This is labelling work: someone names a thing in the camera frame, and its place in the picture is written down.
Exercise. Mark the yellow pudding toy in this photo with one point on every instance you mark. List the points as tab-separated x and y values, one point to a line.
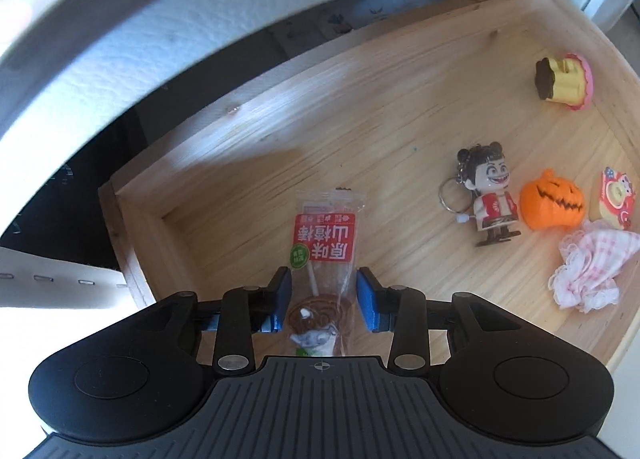
565	81

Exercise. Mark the red label snack packet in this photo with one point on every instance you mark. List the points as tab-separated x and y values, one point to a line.
325	244

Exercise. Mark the orange pumpkin toy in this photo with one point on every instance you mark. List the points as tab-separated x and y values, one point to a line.
550	201

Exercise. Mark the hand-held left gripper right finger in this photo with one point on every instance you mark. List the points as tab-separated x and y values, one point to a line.
367	304

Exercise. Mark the red cartoon eraser toy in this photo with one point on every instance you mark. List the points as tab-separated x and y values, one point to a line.
615	199

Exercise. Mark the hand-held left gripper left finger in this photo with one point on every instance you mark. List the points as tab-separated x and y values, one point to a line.
282	299

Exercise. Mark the pink plaid lace cloth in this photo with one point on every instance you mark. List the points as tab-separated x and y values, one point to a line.
592	264

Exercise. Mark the wooden drawer white front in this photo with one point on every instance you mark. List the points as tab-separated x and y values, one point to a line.
370	129

